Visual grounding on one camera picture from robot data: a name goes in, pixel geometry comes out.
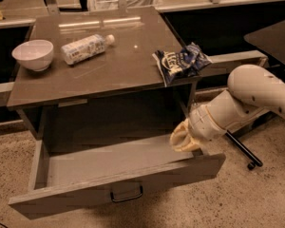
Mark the blue chip bag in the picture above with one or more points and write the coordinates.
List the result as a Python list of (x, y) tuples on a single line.
[(186, 63)]

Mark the plastic bottle white label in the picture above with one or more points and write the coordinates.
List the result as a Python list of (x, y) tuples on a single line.
[(88, 47)]

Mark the grey top drawer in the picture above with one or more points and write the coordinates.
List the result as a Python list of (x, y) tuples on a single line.
[(69, 175)]

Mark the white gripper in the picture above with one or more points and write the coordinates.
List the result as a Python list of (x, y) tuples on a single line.
[(203, 122)]

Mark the grey drawer cabinet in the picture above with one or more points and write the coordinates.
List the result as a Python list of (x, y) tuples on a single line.
[(114, 97)]

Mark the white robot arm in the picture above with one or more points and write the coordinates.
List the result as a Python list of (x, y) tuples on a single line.
[(250, 90)]

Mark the white bowl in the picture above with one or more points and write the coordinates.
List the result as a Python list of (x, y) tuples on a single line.
[(35, 55)]

